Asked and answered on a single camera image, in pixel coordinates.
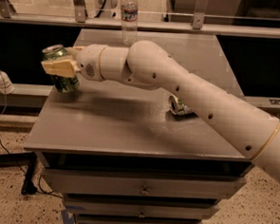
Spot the white green soda can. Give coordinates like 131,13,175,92
168,96,194,116

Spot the white power plug adapter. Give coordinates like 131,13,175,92
0,70,15,94

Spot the top grey drawer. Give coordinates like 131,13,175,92
42,169,246,199

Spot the grey drawer cabinet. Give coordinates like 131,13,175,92
18,24,262,224

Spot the middle grey drawer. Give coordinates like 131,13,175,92
64,196,218,220

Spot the black floor cable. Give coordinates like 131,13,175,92
0,121,66,198

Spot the grey metal railing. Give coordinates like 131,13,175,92
0,0,280,38

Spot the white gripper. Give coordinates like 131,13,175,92
41,44,106,81

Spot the clear plastic water bottle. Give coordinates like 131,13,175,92
120,0,139,46

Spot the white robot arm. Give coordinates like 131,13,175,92
41,40,280,184

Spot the black stand leg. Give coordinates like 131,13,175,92
0,152,37,196

